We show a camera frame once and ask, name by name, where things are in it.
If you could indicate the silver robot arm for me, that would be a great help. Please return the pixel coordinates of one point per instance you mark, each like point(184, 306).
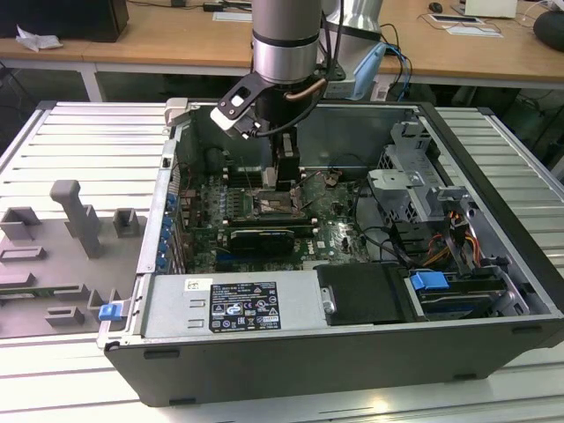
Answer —
point(284, 53)

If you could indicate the CPU socket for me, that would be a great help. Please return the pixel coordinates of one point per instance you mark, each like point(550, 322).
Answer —
point(273, 206)

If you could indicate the blue slot clip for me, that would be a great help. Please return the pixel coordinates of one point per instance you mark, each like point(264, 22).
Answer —
point(167, 230)
point(170, 203)
point(164, 249)
point(162, 263)

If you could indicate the graphics card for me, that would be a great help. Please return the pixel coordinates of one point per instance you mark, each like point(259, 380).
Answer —
point(264, 241)

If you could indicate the green motherboard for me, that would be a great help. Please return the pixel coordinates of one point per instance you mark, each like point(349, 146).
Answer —
point(335, 238)

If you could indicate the silver finned heat sink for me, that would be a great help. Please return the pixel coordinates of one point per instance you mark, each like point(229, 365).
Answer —
point(315, 264)

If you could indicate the pale blue teach pendant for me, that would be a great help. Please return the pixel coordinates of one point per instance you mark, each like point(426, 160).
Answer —
point(368, 70)

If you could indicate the black plastic shroud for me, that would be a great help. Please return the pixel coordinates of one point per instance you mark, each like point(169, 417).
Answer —
point(361, 295)

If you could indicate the hard disk in blue carrier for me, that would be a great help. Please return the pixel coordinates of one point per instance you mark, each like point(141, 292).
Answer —
point(427, 280)

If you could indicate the silver power supply unit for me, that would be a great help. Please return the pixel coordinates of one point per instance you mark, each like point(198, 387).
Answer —
point(176, 308)

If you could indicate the wooden desk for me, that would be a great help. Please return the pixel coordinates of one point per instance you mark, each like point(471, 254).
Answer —
point(154, 48)

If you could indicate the open black PC case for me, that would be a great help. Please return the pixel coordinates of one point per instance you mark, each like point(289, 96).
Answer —
point(308, 370)

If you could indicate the black computer mouse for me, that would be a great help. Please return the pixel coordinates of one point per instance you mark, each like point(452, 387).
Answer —
point(436, 7)

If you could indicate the blue case latch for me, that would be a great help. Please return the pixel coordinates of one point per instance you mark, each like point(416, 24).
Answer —
point(110, 312)

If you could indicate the white paper sheet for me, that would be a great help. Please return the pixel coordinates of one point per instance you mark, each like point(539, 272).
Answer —
point(473, 31)

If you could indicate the grey parts rack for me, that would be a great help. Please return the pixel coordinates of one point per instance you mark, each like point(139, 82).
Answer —
point(53, 264)

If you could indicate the white box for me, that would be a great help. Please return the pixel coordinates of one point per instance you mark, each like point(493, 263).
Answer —
point(489, 8)

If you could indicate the black box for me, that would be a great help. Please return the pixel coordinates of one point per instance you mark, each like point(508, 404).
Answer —
point(57, 17)

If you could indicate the crumpled white paper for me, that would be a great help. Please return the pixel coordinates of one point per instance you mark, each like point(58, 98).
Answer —
point(37, 39)

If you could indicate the black round speaker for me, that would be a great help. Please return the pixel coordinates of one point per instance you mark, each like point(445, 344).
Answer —
point(551, 28)

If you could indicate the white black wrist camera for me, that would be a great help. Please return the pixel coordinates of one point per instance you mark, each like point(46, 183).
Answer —
point(238, 99)

